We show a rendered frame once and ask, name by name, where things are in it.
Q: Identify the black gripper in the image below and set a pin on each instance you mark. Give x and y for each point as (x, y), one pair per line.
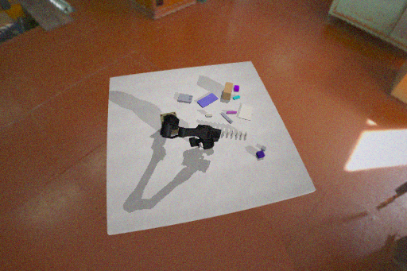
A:
(195, 141)

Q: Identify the brown block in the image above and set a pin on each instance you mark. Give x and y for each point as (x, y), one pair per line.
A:
(227, 91)

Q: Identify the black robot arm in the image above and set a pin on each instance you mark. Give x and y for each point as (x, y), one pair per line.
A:
(204, 132)

